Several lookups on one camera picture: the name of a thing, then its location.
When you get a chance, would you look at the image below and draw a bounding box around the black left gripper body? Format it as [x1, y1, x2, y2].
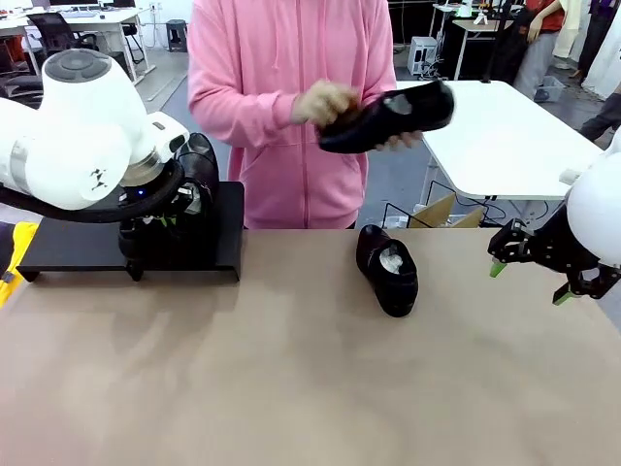
[118, 182, 203, 227]

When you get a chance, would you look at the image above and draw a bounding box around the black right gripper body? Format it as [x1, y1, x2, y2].
[526, 203, 621, 281]

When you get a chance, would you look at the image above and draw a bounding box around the person's right forearm pink sleeve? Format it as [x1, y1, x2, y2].
[187, 80, 302, 148]

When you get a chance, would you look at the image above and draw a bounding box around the black shoe stand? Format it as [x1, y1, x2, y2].
[16, 181, 245, 283]

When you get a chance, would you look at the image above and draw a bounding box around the person's left hand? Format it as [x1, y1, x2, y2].
[375, 128, 424, 152]

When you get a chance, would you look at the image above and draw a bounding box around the person's right hand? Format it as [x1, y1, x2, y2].
[292, 79, 363, 130]

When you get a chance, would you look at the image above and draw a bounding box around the brown cardboard box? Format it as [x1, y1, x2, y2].
[410, 192, 488, 229]

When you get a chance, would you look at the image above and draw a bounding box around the white table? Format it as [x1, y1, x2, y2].
[395, 80, 607, 201]

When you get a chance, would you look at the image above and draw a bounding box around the yellow fabric item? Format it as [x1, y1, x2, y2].
[0, 221, 41, 310]

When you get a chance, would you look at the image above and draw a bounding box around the leg in dark trousers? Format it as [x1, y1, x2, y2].
[579, 91, 621, 145]

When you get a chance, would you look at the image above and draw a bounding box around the black fabric item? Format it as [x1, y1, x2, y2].
[0, 225, 16, 285]

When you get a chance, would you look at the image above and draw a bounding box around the grey plastic bin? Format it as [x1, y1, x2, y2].
[535, 75, 568, 104]

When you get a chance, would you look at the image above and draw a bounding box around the grey stool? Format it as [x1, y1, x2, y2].
[166, 18, 188, 53]

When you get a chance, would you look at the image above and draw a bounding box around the person in pink hoodie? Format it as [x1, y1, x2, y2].
[186, 0, 398, 230]

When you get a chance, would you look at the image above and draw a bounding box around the black office chair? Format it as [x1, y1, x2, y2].
[0, 72, 46, 101]
[26, 12, 101, 55]

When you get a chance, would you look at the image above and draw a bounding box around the person in red shirt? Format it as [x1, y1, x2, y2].
[513, 0, 568, 96]

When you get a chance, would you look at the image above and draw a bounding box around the white hanging garment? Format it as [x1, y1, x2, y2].
[581, 0, 621, 101]

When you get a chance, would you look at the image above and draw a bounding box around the white office desk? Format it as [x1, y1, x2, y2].
[0, 5, 152, 91]

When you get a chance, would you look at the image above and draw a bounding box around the black desk with wood top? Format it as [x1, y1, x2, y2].
[439, 17, 515, 83]

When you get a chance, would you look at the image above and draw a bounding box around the white computer case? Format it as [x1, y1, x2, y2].
[407, 36, 441, 78]

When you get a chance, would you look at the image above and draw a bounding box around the beige hanging garment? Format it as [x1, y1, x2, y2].
[552, 0, 583, 72]

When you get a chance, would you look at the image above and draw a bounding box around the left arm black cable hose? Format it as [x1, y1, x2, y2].
[0, 154, 188, 225]

